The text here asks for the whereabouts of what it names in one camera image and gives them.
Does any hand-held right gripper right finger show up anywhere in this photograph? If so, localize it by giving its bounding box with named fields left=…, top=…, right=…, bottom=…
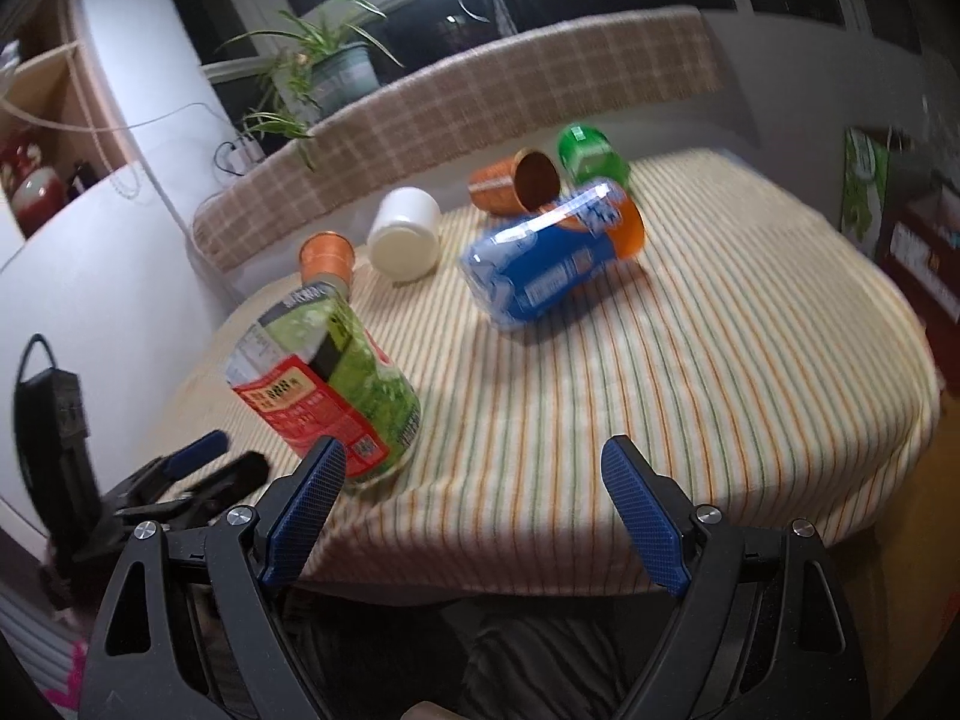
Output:
left=602, top=435, right=872, bottom=720

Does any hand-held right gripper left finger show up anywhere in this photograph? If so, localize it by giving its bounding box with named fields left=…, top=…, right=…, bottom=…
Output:
left=79, top=436, right=347, bottom=720

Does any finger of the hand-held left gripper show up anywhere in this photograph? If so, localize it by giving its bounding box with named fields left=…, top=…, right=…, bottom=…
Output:
left=112, top=430, right=230, bottom=497
left=176, top=452, right=271, bottom=507

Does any white cup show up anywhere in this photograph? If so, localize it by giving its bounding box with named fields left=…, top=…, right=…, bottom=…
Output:
left=366, top=186, right=442, bottom=280

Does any orange cup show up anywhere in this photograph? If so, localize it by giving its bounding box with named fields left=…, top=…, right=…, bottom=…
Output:
left=468, top=150, right=561, bottom=212

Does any striped tablecloth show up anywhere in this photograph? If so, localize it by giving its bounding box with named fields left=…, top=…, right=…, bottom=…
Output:
left=161, top=148, right=942, bottom=601

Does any green tea bottle orange cap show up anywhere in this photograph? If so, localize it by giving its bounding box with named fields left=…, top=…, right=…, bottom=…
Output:
left=225, top=231, right=422, bottom=496

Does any person's grey clothing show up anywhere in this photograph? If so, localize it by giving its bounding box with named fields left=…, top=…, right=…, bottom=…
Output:
left=442, top=592, right=640, bottom=720

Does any pink white floor mat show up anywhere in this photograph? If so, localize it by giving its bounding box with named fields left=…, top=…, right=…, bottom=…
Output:
left=0, top=585, right=98, bottom=720

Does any red round vase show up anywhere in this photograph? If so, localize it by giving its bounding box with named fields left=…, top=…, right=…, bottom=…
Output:
left=11, top=165, right=68, bottom=238

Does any blue label orange soda bottle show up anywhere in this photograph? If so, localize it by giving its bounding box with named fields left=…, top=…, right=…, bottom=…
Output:
left=459, top=178, right=647, bottom=334

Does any white power strip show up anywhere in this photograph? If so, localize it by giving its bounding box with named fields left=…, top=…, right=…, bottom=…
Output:
left=214, top=131, right=265, bottom=179

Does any green plastic bottle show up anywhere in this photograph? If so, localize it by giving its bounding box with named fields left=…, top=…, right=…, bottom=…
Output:
left=556, top=123, right=632, bottom=192

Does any wooden shelf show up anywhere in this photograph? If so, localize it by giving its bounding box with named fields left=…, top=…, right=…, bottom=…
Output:
left=0, top=0, right=140, bottom=242

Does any red box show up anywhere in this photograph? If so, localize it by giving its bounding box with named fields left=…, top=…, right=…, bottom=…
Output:
left=877, top=187, right=960, bottom=332

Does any green paper bag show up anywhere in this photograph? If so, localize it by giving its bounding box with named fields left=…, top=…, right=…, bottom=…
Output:
left=840, top=126, right=890, bottom=257

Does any potted spider plant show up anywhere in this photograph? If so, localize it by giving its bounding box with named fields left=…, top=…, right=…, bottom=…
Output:
left=214, top=0, right=406, bottom=170

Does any plaid headboard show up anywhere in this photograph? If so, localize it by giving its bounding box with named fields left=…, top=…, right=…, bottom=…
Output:
left=191, top=6, right=725, bottom=275

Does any white cable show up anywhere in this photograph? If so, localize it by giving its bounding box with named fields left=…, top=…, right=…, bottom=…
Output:
left=0, top=94, right=226, bottom=235

